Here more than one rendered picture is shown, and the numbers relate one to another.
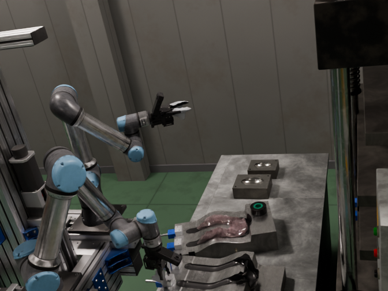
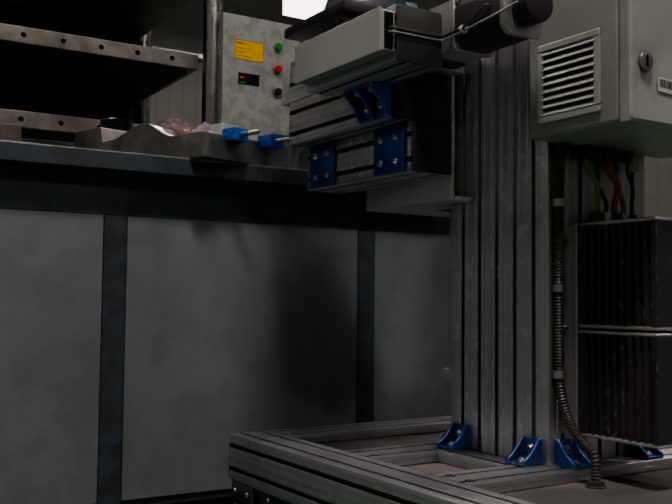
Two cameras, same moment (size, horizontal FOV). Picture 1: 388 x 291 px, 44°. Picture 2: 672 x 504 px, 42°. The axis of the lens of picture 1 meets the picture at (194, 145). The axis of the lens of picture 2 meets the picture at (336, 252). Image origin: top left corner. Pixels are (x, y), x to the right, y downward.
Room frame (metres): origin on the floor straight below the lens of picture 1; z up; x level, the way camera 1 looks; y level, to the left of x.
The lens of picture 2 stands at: (3.41, 1.54, 0.50)
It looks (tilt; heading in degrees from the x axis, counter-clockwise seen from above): 3 degrees up; 217
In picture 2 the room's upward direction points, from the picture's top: 1 degrees clockwise
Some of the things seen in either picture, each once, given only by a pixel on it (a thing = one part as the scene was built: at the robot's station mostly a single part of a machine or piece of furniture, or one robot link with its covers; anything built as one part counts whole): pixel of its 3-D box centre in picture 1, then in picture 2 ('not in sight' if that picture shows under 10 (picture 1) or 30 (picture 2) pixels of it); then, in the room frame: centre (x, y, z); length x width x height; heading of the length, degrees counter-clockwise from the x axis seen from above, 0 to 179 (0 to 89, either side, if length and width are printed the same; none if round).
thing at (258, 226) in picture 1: (223, 231); (177, 150); (1.94, -0.06, 0.85); 0.50 x 0.26 x 0.11; 85
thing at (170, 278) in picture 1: (159, 281); not in sight; (1.63, 0.27, 0.89); 0.13 x 0.05 x 0.05; 68
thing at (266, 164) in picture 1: (263, 168); not in sight; (2.50, -0.39, 0.83); 0.17 x 0.13 x 0.06; 68
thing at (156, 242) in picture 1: (152, 239); not in sight; (1.62, 0.25, 1.12); 0.08 x 0.08 x 0.05
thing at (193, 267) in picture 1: (217, 271); not in sight; (1.59, 0.01, 0.92); 0.35 x 0.16 x 0.09; 68
